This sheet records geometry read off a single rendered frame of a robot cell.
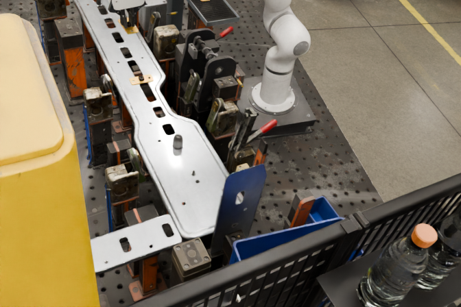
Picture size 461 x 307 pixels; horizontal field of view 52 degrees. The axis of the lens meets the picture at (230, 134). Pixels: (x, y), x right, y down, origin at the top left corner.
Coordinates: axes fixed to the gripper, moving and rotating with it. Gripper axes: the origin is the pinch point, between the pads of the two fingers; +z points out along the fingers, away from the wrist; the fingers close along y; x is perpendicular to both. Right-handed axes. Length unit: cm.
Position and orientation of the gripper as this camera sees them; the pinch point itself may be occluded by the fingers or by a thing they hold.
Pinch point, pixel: (127, 19)
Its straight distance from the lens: 156.2
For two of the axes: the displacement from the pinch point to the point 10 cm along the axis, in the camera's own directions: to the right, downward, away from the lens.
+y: -8.4, 3.1, -4.4
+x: 5.2, 6.6, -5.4
